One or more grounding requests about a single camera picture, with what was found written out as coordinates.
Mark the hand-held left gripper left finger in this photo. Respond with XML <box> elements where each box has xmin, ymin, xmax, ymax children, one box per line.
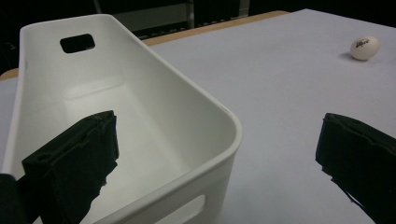
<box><xmin>18</xmin><ymin>109</ymin><xmax>120</xmax><ymax>224</ymax></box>

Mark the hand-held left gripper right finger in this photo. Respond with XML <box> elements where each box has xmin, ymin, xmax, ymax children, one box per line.
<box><xmin>315</xmin><ymin>112</ymin><xmax>396</xmax><ymax>224</ymax></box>

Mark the white plastic storage bin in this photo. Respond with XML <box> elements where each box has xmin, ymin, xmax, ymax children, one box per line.
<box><xmin>0</xmin><ymin>13</ymin><xmax>244</xmax><ymax>224</ymax></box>

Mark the white ping pong ball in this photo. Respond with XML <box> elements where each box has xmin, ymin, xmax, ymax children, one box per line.
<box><xmin>349</xmin><ymin>35</ymin><xmax>382</xmax><ymax>62</ymax></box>

